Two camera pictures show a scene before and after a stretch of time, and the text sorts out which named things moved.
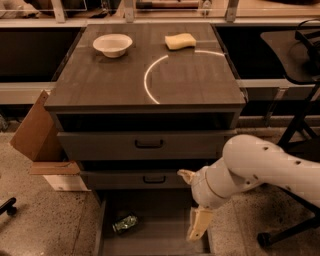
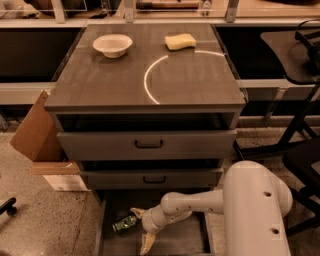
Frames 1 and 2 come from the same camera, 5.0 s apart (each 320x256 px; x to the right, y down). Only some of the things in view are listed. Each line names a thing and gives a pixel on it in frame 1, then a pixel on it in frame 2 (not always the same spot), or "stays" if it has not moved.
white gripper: x=201 y=189 to x=151 y=220
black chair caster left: x=8 y=207 stays
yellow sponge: x=179 y=41 stays
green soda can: x=124 y=222 stays
